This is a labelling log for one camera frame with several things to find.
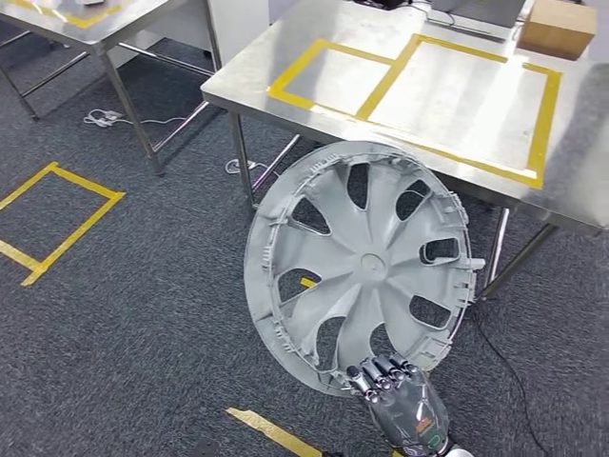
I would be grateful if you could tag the yellow floor tape strip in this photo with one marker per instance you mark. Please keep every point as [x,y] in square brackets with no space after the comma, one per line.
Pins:
[271,431]

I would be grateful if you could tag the yellow floor tape square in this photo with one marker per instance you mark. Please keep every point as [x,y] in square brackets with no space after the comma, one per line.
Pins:
[71,241]

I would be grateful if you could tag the brown cardboard box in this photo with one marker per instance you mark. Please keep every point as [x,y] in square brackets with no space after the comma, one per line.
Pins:
[557,28]

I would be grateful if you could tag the steel table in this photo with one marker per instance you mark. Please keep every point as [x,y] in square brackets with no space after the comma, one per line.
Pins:
[118,25]

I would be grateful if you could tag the steel workbench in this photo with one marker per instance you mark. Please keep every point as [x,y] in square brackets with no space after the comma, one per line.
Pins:
[475,107]

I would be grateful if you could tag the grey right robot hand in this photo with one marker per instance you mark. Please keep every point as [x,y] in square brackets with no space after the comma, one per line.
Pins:
[409,416]

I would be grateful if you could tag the grey wheel hubcap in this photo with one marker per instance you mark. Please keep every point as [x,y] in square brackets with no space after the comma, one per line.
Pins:
[373,262]

